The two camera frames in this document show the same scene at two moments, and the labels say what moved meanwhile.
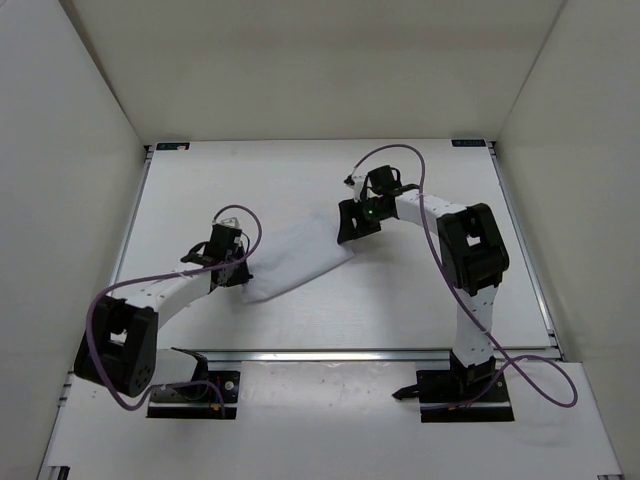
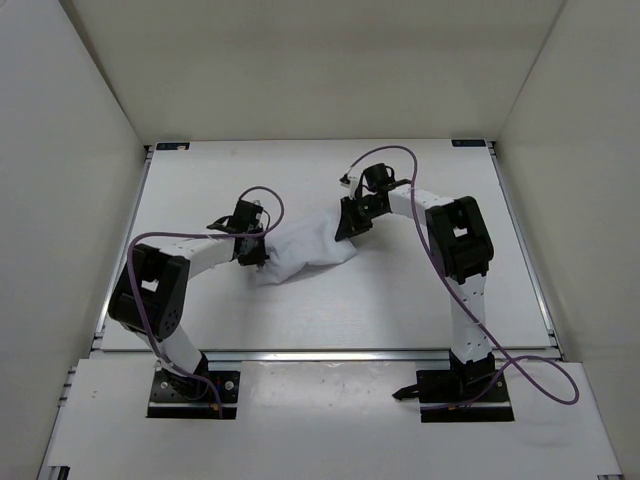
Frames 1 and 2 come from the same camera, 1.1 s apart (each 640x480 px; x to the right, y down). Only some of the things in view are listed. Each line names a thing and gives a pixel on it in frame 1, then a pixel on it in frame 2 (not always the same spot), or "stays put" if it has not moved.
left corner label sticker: [175, 146] stays put
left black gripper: [240, 277] to [255, 260]
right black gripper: [349, 211] stays put
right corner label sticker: [468, 142] stays put
